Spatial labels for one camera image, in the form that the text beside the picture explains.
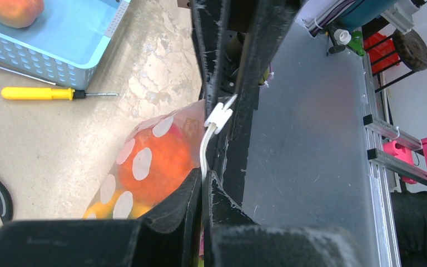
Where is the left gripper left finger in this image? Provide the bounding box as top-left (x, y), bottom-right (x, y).
top-left (0, 169), bottom-right (201, 266)

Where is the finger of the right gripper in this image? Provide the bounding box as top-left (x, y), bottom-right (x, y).
top-left (221, 1), bottom-right (306, 204)
top-left (190, 0), bottom-right (231, 115)

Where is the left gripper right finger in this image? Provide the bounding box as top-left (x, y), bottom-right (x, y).
top-left (202, 171), bottom-right (365, 266)

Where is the yellow bell pepper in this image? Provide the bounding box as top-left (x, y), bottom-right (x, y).
top-left (82, 190), bottom-right (153, 219)

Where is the orange small pumpkin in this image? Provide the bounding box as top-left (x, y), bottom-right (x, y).
top-left (116, 125), bottom-right (195, 205)

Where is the clear zip top bag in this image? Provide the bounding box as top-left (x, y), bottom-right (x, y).
top-left (82, 93), bottom-right (240, 222)

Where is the green white bottle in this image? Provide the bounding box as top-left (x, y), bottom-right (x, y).
top-left (333, 29), bottom-right (366, 56)

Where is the black cart wheel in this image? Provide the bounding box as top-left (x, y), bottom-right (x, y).
top-left (392, 29), bottom-right (427, 72)

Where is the blue plastic basket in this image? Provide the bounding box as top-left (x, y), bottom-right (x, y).
top-left (0, 0), bottom-right (130, 90)

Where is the peach fruit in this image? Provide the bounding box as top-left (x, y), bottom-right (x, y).
top-left (0, 0), bottom-right (45, 28)

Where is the aluminium frame rail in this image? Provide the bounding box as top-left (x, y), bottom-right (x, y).
top-left (304, 0), bottom-right (427, 267)

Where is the yellow handled screwdriver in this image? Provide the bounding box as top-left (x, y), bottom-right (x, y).
top-left (1, 87), bottom-right (118, 101)

